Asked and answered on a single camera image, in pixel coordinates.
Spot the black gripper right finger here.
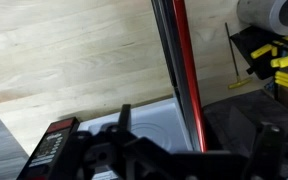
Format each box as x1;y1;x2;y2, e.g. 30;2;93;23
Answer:
228;105;264;149

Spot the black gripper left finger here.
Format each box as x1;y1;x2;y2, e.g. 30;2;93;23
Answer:
117;103;132;134

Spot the black microwave door red handle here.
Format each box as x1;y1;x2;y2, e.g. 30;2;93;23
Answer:
150;0;209;154

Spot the black red microwave body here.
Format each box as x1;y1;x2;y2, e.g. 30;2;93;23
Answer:
16;97;193;180

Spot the black tool holder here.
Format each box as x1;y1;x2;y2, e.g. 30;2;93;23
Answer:
229;25;288;81

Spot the grey cylinder pipe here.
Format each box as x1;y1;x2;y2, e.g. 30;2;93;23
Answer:
236;0;288;37

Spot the long yellow T-handle hex key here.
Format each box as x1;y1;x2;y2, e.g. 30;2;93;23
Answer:
224;22;253;90

